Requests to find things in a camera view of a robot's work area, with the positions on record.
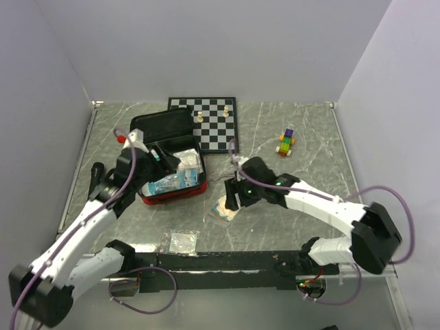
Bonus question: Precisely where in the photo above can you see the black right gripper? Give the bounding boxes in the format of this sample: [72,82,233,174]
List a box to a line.
[224,175,264,211]

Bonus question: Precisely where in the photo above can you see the white gauze pouch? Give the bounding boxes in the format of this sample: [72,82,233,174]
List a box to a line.
[173,148,201,170]

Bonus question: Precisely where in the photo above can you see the blue wipes packet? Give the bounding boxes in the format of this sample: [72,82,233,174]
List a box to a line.
[141,171,198,197]

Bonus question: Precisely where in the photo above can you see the beige bandage pack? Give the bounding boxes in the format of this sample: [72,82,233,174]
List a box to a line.
[206,195,240,228]

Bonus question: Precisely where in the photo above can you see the red black medicine case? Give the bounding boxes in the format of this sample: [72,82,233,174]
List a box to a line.
[130,107,208,206]

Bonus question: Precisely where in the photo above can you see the black handled scissors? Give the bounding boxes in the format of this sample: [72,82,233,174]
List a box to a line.
[209,173,234,182]

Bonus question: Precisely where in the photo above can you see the white medicine bottle green label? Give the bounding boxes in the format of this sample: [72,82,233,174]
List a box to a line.
[150,148,161,162]

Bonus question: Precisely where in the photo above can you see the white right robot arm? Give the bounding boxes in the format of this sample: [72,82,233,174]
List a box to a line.
[225,156,402,275]

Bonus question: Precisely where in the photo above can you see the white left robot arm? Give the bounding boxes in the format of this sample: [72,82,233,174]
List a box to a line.
[8,144,180,329]

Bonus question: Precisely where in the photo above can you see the cream chess pawn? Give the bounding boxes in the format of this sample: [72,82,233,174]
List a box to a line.
[197,111,204,122]

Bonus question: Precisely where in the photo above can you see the black white chessboard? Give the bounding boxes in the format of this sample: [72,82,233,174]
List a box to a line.
[168,96,239,154]

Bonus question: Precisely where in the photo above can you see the colourful toy block car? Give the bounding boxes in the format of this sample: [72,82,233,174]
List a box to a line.
[276,129,295,157]

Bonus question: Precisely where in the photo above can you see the clear flat plastic pouch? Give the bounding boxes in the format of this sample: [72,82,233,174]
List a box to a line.
[159,229,199,256]

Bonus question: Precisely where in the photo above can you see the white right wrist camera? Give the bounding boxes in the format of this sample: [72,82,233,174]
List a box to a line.
[231,155,248,169]

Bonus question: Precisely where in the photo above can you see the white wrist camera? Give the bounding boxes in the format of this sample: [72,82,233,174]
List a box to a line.
[231,155,248,169]
[115,129,149,153]

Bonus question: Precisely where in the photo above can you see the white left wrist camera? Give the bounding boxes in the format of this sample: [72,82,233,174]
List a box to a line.
[115,129,149,153]

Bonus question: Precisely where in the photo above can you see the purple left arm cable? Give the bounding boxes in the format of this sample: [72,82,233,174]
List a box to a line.
[8,127,138,330]

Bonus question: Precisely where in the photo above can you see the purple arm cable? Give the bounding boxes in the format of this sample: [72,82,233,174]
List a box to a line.
[8,127,138,330]
[228,137,415,265]

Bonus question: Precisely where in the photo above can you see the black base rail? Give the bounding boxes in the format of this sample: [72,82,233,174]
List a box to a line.
[94,250,327,294]

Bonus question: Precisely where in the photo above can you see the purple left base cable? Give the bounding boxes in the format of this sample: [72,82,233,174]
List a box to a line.
[108,266,178,314]

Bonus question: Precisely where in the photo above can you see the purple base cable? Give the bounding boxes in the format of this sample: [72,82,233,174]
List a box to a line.
[298,264,362,307]
[108,266,178,314]

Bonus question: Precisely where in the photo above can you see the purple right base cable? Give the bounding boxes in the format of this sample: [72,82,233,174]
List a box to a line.
[298,264,362,307]

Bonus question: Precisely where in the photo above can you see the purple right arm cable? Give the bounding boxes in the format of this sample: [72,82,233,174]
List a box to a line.
[228,137,415,265]

